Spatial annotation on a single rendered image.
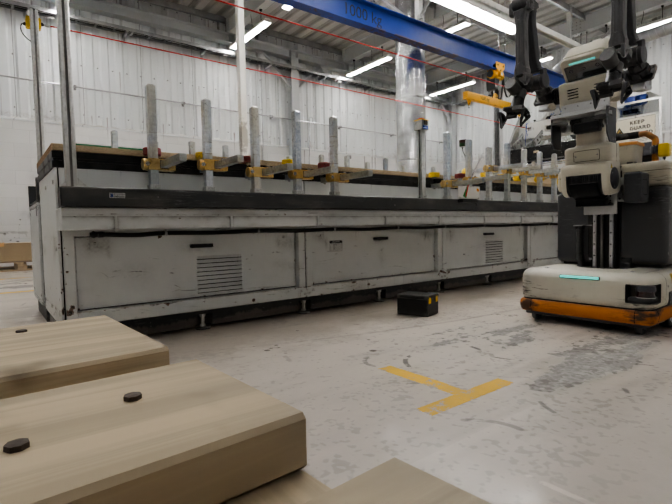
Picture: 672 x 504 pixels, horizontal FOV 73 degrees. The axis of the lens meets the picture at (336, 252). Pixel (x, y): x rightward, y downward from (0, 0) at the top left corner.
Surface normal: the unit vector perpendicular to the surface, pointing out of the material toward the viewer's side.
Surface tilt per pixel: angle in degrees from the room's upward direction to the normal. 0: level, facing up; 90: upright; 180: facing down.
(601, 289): 90
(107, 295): 90
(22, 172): 90
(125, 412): 1
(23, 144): 90
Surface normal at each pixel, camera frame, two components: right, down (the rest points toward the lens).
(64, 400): -0.01, -1.00
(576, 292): -0.78, 0.05
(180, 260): 0.60, 0.04
